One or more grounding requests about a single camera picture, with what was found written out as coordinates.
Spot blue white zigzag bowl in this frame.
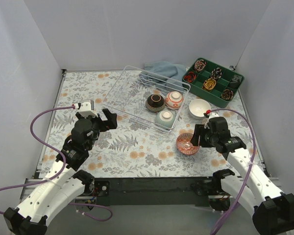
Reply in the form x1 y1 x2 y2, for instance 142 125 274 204
176 133 199 155

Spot plain white ribbed bowl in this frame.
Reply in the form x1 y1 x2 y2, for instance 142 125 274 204
189 99 211 119

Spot pale green bowl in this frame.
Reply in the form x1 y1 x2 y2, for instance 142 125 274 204
155 110 175 129

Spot orange white floral bowl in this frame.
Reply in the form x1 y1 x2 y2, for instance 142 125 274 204
165 91 184 109

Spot black glazed bowl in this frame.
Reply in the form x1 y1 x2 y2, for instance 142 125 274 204
146 94 166 113

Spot brown floral pattern bowl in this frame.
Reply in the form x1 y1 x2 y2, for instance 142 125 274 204
201 118 208 125

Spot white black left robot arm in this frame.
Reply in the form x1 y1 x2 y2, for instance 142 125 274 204
3 109 118 235

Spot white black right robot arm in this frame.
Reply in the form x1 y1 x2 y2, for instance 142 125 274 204
191 117 294 235

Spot floral patterned table mat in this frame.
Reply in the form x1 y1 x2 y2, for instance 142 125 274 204
38 70 267 179

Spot dark floral rolled tie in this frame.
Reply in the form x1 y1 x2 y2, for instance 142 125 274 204
220 89 234 101

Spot yellow rolled tie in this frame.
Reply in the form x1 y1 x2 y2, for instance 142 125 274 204
203 78 217 92

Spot green compartment tray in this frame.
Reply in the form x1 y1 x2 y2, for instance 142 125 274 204
182 58 245 108

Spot red black rolled tie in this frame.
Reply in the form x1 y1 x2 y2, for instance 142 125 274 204
183 71 197 83

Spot black white rolled tie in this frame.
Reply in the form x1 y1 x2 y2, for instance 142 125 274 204
210 67 223 80

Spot light blue cloth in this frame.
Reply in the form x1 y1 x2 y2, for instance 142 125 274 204
140 61 186 92

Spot grey folded cloth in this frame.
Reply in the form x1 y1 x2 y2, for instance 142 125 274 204
228 74 243 89

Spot brown patterned rolled tie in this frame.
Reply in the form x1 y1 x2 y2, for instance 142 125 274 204
194 59 207 72

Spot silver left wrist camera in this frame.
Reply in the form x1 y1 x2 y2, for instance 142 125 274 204
72 99 98 118

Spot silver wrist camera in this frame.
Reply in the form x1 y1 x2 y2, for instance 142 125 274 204
204 112 219 129
72 99 98 118

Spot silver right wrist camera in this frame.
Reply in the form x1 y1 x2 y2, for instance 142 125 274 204
204 112 219 129

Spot white wire dish rack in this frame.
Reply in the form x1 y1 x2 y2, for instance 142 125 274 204
103 66 191 134

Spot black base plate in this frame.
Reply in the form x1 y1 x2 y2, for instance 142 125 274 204
34 175 226 206

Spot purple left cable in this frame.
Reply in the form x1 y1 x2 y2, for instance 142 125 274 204
0 105 113 222

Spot purple cable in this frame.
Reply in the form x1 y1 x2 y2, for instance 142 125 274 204
0 105 113 222
209 109 257 235

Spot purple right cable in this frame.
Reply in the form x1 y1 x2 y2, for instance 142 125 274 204
209 109 257 235

